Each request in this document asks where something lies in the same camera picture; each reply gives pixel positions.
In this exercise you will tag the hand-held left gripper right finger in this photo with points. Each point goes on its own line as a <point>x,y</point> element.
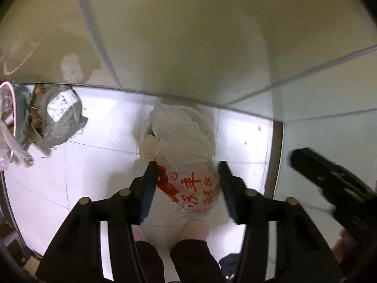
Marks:
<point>228,191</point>

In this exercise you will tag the dark curved metal rail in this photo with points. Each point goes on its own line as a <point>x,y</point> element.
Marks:
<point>8,206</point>

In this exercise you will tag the pink slipper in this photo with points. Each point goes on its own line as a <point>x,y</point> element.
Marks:
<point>138,234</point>
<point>194,231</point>

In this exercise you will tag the pink right slipper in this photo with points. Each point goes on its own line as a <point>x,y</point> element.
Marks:
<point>194,231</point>

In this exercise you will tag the white plastic bag red print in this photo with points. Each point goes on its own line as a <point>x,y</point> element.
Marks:
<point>182,141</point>

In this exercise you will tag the person's right leg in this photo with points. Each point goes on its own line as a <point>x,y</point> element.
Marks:
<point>194,262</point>

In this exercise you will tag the striped paper roll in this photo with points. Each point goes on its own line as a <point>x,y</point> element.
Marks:
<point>17,150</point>

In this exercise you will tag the grey parcel bag with label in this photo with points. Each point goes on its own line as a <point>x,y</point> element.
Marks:
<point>61,123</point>

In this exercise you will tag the brown cardboard box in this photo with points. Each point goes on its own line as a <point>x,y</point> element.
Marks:
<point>8,238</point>

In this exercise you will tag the person's right hand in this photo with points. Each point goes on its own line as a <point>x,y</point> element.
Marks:
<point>341,244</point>

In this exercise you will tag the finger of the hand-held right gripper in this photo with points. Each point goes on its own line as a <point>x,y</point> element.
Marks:
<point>318,168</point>

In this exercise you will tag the dark blue cloth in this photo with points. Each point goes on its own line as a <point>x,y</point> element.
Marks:
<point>230,266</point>

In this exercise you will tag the pink left slipper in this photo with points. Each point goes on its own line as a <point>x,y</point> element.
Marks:
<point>138,234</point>

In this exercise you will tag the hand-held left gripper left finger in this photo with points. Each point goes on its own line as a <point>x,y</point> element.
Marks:
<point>145,194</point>

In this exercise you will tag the pink-rimmed teal bin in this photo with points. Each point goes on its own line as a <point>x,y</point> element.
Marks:
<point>18,115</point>

